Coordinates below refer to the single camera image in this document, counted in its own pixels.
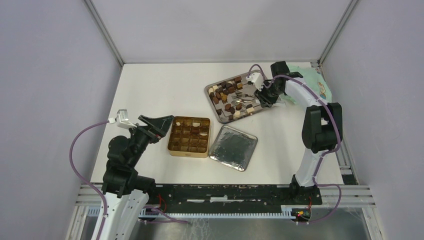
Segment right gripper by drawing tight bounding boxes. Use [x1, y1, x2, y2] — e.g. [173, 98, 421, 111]
[254, 80, 283, 108]

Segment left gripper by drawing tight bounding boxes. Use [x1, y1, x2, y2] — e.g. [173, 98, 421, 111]
[128, 113, 174, 167]

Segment metal serving tongs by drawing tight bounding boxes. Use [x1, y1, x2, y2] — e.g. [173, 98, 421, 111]
[231, 93, 286, 108]

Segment gold chocolate box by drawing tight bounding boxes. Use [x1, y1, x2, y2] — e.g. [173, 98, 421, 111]
[167, 116, 211, 159]

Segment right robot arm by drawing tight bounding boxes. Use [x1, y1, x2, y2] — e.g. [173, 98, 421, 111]
[246, 61, 343, 204]

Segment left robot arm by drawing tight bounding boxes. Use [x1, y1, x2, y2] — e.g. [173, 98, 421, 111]
[92, 109, 175, 240]

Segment steel tray with chocolates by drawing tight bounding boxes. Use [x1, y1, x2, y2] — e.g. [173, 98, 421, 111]
[204, 73, 268, 124]

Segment green printed cloth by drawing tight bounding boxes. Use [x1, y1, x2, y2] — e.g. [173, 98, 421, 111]
[287, 62, 333, 103]

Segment silver box lid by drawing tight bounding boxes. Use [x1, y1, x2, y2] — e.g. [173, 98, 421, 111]
[208, 125, 258, 172]

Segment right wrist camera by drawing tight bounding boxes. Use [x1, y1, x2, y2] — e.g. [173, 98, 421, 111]
[245, 72, 264, 92]

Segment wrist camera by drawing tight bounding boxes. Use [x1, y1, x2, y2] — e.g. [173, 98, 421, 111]
[245, 72, 264, 92]
[107, 109, 137, 130]

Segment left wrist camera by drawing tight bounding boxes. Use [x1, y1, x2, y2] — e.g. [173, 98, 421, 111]
[107, 109, 137, 130]

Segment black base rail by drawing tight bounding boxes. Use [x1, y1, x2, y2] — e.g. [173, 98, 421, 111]
[147, 184, 323, 214]

